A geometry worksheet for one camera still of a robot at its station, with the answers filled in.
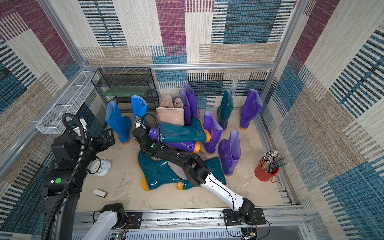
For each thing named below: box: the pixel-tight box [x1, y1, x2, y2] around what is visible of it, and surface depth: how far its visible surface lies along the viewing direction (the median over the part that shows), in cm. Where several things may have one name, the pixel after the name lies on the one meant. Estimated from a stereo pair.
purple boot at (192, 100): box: [184, 83, 198, 118], surface depth 91 cm
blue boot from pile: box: [130, 95, 148, 122], surface depth 88 cm
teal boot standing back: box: [217, 89, 234, 130], surface depth 94 cm
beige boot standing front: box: [155, 107, 185, 126], surface depth 85 cm
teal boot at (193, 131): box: [159, 117, 207, 143], surface depth 86 cm
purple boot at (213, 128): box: [203, 110, 223, 154], surface depth 85 cm
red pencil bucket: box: [254, 155, 287, 183], surface depth 79 cm
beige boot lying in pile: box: [167, 161, 188, 180], surface depth 81 cm
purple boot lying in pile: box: [148, 128, 201, 154], surface depth 79 cm
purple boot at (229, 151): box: [218, 129, 241, 176], surface depth 79 cm
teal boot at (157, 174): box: [137, 150, 195, 191], surface depth 81 cm
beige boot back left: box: [159, 94, 174, 108], surface depth 94 cm
